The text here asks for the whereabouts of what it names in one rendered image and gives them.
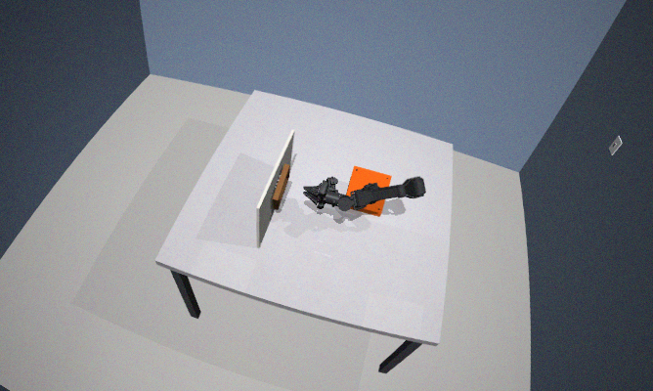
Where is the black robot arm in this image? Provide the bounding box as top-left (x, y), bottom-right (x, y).
top-left (326, 176), bottom-right (426, 211)

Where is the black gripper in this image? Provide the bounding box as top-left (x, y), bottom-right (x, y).
top-left (303, 180), bottom-right (340, 209)

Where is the brown picture frame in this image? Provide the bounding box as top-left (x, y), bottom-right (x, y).
top-left (273, 164), bottom-right (289, 210)

